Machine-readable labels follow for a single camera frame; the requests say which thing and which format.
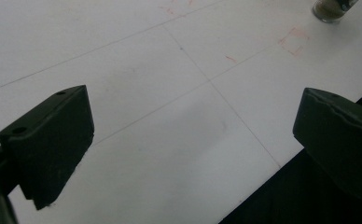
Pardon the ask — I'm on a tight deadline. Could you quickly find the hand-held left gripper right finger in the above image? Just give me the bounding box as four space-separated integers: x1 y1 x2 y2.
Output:
292 87 362 203

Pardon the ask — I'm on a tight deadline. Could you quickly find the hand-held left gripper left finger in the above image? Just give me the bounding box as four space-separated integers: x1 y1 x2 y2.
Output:
0 84 95 211

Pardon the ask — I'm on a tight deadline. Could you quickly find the glass spice jar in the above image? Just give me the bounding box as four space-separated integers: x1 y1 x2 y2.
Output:
312 0 360 24

